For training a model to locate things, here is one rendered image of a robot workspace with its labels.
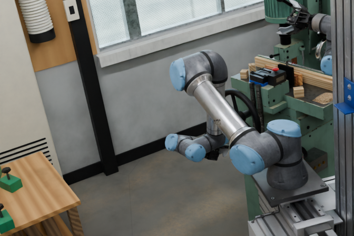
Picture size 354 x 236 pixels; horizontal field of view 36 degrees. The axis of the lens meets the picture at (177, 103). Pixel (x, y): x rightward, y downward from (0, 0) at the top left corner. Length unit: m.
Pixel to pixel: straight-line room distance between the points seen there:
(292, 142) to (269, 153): 0.10
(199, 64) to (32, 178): 1.31
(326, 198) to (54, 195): 1.34
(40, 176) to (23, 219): 0.38
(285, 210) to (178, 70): 0.64
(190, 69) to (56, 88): 1.71
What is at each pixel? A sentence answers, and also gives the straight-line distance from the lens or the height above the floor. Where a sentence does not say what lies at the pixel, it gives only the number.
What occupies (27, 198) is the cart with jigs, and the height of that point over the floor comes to 0.53.
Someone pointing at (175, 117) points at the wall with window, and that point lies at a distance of 3.99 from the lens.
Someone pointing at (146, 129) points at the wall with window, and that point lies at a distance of 3.92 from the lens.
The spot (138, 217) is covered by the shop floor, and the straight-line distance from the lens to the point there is 3.37.
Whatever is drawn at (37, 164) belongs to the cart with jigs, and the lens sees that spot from 3.10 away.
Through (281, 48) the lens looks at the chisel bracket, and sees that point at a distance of 2.60.
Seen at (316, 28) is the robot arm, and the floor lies 1.26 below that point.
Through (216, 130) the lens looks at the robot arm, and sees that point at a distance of 2.28.
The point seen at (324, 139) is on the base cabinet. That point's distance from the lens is 2.69.
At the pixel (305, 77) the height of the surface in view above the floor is 0.93.
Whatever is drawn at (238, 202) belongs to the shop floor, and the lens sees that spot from 3.36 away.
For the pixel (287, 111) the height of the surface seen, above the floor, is 0.82.
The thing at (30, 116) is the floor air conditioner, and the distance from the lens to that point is 3.28.
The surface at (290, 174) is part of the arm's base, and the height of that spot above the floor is 0.88.
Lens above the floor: 1.95
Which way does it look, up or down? 24 degrees down
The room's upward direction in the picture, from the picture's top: 9 degrees counter-clockwise
